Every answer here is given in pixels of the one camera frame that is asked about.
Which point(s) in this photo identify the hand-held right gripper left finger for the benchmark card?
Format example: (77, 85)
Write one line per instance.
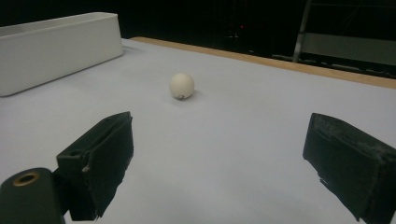
(99, 165)

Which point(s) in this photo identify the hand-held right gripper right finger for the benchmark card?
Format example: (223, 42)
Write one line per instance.
(351, 168)

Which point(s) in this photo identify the white ball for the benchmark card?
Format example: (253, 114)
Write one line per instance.
(182, 86)

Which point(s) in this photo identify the white rectangular plastic container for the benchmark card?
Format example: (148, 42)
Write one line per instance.
(56, 59)

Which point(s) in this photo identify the white table mat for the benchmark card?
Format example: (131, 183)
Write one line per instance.
(218, 140)

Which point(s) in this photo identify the grey metal stand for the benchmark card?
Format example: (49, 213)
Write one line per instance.
(342, 46)

